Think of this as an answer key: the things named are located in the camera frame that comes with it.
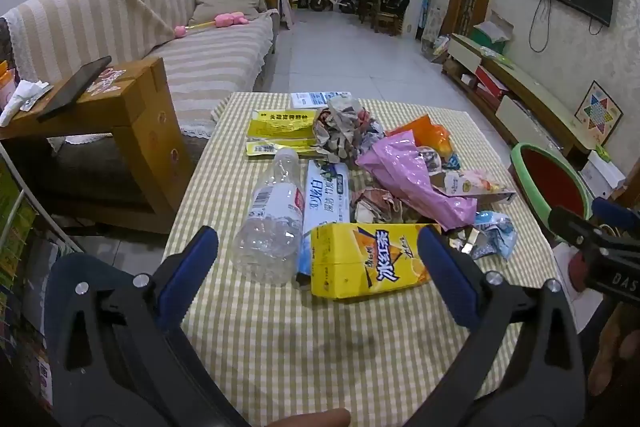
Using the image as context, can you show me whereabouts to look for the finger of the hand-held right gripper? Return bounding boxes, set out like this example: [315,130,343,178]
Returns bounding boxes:
[591,198,640,234]
[547,206,603,253]

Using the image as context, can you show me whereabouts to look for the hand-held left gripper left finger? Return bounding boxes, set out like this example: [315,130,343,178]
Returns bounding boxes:
[50,226,251,427]

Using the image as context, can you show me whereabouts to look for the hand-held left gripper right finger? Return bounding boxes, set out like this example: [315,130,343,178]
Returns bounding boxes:
[400,226,587,427]

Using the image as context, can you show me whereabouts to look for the green rimmed red bin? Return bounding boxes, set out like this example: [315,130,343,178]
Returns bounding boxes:
[510,143,592,239]

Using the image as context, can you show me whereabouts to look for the yellow drink carton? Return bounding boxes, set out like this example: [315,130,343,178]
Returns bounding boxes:
[310,223,444,303]

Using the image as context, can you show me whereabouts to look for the small paper ball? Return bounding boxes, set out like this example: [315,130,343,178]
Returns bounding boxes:
[352,187,417,224]

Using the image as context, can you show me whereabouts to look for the large newspaper ball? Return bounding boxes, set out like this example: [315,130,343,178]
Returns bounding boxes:
[312,94,387,168]

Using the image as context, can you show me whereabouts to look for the white blue milk box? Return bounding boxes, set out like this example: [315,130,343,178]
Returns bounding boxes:
[290,91,352,110]

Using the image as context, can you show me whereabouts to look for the person's right hand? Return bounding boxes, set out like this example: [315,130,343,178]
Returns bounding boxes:
[585,301,640,399]

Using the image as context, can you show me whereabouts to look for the person's left hand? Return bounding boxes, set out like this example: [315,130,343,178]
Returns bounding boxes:
[269,408,352,427]

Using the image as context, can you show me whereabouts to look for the white cardboard box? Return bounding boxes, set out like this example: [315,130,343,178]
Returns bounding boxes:
[580,149,627,201]

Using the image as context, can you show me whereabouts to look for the silver foil wrapper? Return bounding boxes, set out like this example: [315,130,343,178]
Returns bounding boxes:
[446,227,489,259]

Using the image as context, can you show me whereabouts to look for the light blue plastic wrapper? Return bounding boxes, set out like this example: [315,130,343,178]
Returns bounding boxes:
[472,210,517,261]

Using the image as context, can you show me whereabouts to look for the clear plastic bottle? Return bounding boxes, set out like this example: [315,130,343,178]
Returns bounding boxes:
[233,149,306,286]

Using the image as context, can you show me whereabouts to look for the white yellow snack wrapper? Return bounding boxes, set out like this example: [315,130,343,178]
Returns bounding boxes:
[429,169,517,208]

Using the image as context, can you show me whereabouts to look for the star checkers board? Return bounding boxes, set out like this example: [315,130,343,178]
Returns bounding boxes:
[574,81,624,134]

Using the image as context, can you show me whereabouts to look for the pink plastic bag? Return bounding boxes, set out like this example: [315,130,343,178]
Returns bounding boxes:
[355,130,479,231]

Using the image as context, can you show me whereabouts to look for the silver blue snack wrapper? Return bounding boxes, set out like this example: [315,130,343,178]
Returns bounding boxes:
[417,146,462,174]

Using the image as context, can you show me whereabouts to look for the wooden television cabinet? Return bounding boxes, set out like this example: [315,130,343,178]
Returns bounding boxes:
[442,33,597,156]

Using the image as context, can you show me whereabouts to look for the white blue toothpaste box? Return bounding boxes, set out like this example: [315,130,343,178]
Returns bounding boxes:
[295,158,352,290]

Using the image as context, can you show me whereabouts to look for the orange snack bag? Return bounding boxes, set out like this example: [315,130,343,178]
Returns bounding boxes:
[385,114,454,158]

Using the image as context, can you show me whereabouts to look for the wooden side table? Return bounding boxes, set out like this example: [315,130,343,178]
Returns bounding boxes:
[0,57,197,234]

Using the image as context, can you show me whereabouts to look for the flattened yellow medicine box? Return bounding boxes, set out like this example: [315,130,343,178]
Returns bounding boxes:
[245,108,332,158]

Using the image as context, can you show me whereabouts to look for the colourful printed papers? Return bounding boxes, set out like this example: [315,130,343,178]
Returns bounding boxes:
[0,147,57,408]

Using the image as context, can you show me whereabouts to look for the green box with white paper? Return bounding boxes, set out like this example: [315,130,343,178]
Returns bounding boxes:
[472,10,516,54]

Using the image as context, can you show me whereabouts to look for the pink sticker sheet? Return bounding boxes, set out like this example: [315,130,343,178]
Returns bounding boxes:
[85,67,127,96]

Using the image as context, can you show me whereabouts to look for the white tissue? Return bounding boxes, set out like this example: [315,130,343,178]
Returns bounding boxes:
[0,79,54,128]

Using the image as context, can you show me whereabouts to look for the pink toy wand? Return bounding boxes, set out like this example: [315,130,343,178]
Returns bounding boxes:
[172,12,250,39]

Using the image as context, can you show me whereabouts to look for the small wooden chair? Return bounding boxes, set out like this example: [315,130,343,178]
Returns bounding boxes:
[372,2,404,37]

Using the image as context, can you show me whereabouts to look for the beige striped sofa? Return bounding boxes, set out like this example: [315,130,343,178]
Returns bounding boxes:
[0,0,281,220]

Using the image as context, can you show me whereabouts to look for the black television cable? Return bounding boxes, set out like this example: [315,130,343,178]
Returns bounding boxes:
[529,0,552,54]

